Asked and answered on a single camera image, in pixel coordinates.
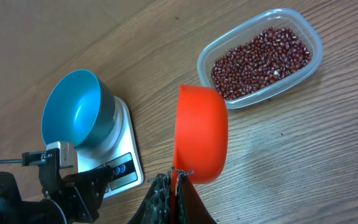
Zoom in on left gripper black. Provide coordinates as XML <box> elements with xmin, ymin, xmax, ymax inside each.
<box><xmin>39</xmin><ymin>149</ymin><xmax>114</xmax><ymax>223</ymax></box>

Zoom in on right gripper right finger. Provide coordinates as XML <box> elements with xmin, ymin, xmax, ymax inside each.
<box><xmin>176</xmin><ymin>170</ymin><xmax>216</xmax><ymax>224</ymax></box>

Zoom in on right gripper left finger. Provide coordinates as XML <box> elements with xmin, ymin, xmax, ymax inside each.
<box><xmin>128</xmin><ymin>173</ymin><xmax>171</xmax><ymax>224</ymax></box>

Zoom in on red scoop blue handle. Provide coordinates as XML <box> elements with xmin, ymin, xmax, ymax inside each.
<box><xmin>170</xmin><ymin>84</ymin><xmax>228</xmax><ymax>223</ymax></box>

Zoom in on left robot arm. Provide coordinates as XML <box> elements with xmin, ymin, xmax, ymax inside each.
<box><xmin>0</xmin><ymin>149</ymin><xmax>114</xmax><ymax>223</ymax></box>

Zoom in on white digital kitchen scale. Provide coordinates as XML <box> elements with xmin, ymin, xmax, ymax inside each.
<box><xmin>76</xmin><ymin>97</ymin><xmax>144</xmax><ymax>198</ymax></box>

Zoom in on blue bowl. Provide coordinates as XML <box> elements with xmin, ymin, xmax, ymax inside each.
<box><xmin>41</xmin><ymin>70</ymin><xmax>116</xmax><ymax>147</ymax></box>

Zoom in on clear plastic container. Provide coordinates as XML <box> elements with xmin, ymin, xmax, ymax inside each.
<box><xmin>197</xmin><ymin>8</ymin><xmax>323</xmax><ymax>110</ymax></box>

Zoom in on red beans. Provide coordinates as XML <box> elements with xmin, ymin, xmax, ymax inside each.
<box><xmin>211</xmin><ymin>27</ymin><xmax>311</xmax><ymax>100</ymax></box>

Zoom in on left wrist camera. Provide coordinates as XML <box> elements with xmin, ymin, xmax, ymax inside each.
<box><xmin>22</xmin><ymin>141</ymin><xmax>76</xmax><ymax>169</ymax></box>

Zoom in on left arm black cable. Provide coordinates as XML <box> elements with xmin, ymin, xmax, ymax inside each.
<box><xmin>0</xmin><ymin>159</ymin><xmax>23</xmax><ymax>166</ymax></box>

